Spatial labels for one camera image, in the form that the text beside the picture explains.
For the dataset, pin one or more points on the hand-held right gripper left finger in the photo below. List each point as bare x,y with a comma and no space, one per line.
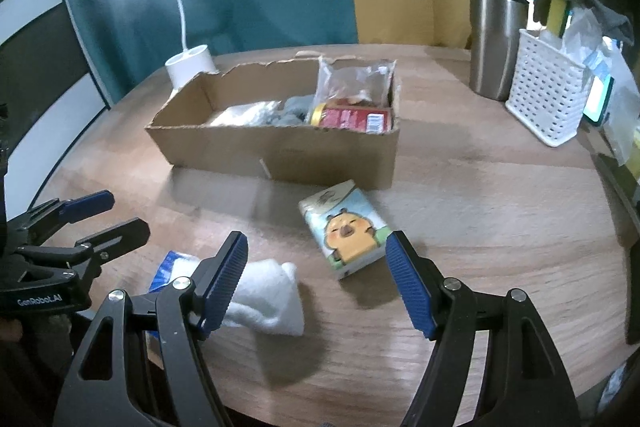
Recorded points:
227,277

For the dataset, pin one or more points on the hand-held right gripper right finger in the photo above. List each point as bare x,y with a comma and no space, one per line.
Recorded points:
407,282

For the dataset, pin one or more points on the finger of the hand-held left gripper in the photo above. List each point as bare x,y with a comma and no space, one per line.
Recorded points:
120,232
90,202

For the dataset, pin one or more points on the white sock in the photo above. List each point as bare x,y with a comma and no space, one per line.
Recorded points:
270,302

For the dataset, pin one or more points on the cartoon print tissue packet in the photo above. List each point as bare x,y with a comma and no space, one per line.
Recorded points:
345,232

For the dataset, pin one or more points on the cardboard box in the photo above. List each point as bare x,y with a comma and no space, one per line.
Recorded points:
280,152

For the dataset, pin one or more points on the bag of cotton swabs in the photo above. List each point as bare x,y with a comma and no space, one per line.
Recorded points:
245,114

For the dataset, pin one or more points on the red and gold can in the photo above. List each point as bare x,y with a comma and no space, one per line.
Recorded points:
350,117

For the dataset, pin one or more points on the grey sock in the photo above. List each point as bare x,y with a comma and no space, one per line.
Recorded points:
292,109

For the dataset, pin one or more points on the clear plastic snack bag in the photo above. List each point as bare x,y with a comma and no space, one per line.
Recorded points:
350,79

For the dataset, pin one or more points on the blue and white packet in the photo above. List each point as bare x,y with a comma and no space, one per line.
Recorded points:
172,267

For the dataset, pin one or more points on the white desk lamp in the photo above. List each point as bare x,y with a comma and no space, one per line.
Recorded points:
192,64

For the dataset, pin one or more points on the dark metal tray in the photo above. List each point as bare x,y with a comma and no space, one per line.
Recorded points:
620,187

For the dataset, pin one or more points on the white plastic basket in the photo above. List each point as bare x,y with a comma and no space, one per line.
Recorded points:
545,92

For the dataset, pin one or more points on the stainless steel tumbler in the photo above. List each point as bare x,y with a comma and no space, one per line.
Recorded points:
495,42

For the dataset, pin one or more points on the tablet with lit screen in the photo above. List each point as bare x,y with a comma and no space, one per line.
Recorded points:
597,102

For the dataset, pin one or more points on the yellow green sponge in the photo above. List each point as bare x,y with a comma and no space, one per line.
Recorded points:
557,14

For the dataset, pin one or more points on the dark grey cloth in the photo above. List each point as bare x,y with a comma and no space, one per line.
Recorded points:
600,9

